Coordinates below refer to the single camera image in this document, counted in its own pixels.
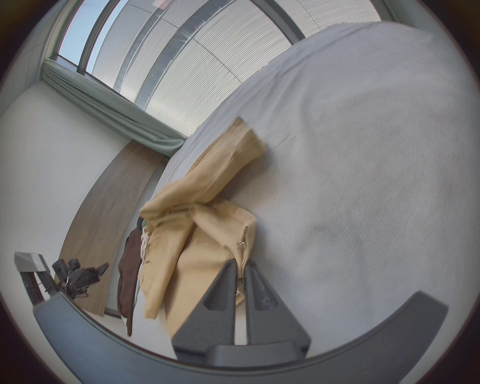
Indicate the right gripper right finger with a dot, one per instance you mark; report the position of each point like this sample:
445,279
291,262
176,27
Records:
268,318

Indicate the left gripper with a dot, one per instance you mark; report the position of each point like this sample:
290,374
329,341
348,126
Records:
84,278

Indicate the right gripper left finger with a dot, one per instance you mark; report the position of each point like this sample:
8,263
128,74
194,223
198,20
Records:
221,318

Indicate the tan shorts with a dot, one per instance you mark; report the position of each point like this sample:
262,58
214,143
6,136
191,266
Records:
195,255

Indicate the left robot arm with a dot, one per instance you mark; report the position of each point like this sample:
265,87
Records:
29,259

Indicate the pile of clothes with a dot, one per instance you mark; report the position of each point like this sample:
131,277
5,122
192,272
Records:
144,240

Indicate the brown garment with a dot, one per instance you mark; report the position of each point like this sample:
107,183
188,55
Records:
127,273

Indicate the grey-green curtain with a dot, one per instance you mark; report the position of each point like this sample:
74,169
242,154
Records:
112,112

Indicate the window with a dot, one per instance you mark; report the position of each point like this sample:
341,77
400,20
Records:
195,56

